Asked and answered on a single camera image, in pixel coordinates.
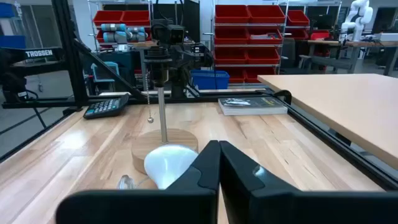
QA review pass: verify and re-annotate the black paperback book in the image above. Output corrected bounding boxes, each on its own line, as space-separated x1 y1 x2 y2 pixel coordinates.
218 96 289 116

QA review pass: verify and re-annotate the clear lamp power cable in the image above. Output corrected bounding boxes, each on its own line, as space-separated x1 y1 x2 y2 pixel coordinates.
116 174 150 190

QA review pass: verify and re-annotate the white flood lightbulb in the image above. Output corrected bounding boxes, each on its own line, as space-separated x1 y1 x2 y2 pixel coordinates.
144 144 199 190

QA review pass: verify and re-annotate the black wheeled tool cart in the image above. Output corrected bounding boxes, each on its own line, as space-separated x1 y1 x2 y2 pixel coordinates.
83 49 144 94

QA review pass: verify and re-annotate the wooden workbench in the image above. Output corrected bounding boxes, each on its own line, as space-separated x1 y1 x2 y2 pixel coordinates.
306 39 398 77

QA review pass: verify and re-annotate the black desk calculator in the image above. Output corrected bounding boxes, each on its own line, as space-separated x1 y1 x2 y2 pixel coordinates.
83 93 130 120

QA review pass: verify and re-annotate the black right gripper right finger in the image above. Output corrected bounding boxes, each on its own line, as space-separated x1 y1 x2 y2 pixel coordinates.
221 141 398 224

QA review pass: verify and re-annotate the red plastic storage bin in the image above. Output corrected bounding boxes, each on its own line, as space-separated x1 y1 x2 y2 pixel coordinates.
310 30 330 40
93 11 124 26
286 10 310 27
228 68 246 83
245 67 276 83
214 27 249 45
247 48 280 65
214 47 248 65
248 5 286 25
121 11 150 26
215 5 249 24
248 28 283 45

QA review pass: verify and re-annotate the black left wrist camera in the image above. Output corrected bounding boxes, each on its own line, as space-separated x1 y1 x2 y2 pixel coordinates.
151 19 186 44

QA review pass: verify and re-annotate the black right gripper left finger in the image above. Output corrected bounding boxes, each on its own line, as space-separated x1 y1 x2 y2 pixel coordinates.
55 140 222 224

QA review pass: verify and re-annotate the blue plastic crate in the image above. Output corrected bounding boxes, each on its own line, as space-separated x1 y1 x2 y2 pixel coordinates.
0 2 16 18
0 35 27 49

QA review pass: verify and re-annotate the blue plastic tote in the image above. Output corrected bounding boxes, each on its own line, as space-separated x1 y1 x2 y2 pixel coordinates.
190 69 230 90

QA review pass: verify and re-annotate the light blue equipment box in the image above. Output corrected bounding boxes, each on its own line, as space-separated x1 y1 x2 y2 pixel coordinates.
90 61 120 83

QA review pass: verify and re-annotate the lamp with wooden base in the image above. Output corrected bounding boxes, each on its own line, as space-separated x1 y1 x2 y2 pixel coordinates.
131 45 199 175

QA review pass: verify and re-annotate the black aluminium table frame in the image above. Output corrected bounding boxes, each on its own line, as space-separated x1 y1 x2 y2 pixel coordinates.
0 0 398 191

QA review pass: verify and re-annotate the metal wire shelf rack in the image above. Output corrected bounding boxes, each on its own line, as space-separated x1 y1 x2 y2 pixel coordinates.
212 0 289 85
88 0 154 52

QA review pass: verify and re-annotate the beige desk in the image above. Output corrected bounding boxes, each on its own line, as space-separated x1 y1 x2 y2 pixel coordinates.
257 73 398 170

